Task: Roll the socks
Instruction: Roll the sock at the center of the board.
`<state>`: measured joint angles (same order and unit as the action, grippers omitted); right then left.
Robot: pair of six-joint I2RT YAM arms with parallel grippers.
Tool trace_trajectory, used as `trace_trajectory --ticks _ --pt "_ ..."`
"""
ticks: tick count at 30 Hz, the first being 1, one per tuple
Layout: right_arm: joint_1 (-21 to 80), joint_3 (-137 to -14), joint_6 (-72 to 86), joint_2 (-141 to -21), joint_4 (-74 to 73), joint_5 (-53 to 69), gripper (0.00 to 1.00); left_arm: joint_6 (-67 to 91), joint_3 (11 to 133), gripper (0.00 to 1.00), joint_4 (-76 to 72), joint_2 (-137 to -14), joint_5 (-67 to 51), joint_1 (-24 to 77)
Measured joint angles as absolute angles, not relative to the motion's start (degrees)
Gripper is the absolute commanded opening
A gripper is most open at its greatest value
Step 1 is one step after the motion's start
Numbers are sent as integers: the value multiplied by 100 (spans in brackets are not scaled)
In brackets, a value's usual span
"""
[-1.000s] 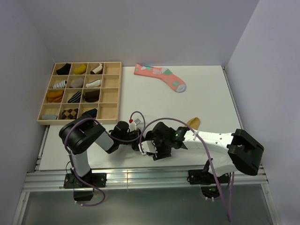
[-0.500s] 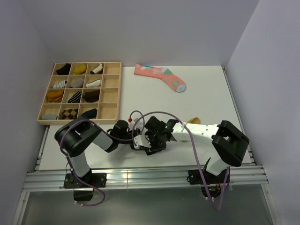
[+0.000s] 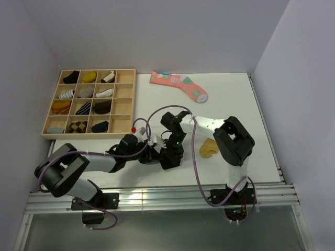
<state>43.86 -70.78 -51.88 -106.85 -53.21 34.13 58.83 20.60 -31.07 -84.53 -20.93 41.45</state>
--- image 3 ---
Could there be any rolled black white striped sock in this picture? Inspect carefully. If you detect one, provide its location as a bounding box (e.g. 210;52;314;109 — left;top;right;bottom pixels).
75;102;91;115

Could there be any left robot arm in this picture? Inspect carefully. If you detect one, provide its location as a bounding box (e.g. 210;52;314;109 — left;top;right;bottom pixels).
34;133;159;209

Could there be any pink patterned sock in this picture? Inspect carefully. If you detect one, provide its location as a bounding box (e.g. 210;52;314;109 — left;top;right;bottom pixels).
149;71;208;104

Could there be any rolled mustard yellow sock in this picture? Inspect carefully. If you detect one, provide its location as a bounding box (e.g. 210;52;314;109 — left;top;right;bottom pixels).
82;72;97;83

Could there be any wooden compartment tray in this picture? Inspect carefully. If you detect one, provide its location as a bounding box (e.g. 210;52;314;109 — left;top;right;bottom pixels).
41;69;136;140

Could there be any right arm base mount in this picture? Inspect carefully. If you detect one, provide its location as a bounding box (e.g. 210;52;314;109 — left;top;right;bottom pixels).
207;182;257;223

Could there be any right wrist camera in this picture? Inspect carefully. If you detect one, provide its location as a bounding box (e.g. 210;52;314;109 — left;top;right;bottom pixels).
148;135;166;152

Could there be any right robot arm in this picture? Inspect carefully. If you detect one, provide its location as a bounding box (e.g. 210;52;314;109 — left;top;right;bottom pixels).
160;111;255;204

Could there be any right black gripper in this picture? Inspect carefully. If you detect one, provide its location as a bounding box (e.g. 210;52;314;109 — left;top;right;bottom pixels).
160;133;186;165

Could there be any rolled navy sock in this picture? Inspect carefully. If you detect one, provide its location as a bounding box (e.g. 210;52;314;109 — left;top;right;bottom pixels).
91;121;109;133

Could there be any rolled orange sock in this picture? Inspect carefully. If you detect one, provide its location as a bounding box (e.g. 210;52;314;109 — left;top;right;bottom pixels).
51;100;71;115

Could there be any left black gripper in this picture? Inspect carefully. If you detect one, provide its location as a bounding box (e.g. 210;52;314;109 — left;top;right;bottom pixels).
125;139;163;164

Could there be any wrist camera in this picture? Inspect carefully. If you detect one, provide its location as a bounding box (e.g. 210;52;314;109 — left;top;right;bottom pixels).
148;135;166;152
131;127;146;142

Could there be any rolled dark brown sock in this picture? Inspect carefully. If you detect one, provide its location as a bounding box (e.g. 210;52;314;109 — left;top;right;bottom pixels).
94;100;112;115

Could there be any rolled brown argyle sock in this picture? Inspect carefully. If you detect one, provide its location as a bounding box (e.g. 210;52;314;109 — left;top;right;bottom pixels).
68;121;88;133

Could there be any rolled light blue sock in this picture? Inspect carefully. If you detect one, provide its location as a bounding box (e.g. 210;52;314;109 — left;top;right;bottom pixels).
47;127;64;134

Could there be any tan yellow sock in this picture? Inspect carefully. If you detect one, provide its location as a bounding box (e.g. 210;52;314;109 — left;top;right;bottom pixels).
199;139;219;158

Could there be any rolled brown white sock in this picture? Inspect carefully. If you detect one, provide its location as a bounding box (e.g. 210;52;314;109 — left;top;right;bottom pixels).
100;71;115;83

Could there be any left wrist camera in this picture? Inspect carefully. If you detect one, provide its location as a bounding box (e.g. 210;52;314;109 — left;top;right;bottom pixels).
131;127;146;142

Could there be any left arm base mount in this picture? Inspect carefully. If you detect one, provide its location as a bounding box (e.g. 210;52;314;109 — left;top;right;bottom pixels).
71;192;119;230

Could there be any rolled grey sock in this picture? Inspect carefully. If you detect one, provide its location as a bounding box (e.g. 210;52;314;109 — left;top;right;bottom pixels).
78;86;94;98

